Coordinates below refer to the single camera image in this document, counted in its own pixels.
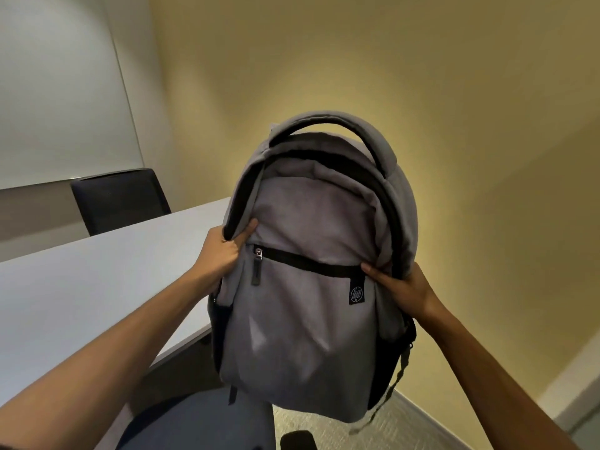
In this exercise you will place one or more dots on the person's right hand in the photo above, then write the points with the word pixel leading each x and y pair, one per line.
pixel 413 295

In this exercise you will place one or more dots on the person's left hand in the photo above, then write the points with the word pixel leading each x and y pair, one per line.
pixel 219 255

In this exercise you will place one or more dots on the person's right thumb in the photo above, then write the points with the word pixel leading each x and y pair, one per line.
pixel 378 275

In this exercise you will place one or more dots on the person's left thumb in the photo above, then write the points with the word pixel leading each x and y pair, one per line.
pixel 245 230

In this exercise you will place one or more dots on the grey backpack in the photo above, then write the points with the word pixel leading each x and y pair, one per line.
pixel 315 257

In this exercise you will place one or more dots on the person's left forearm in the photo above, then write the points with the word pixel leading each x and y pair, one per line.
pixel 96 365

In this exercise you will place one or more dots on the person's right forearm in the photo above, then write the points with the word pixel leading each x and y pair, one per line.
pixel 487 379

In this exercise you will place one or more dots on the black office chair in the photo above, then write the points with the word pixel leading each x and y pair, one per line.
pixel 121 199

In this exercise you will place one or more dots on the blue-grey office chair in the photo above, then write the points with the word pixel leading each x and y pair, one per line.
pixel 199 419

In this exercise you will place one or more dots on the white wall board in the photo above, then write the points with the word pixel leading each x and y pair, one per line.
pixel 61 88

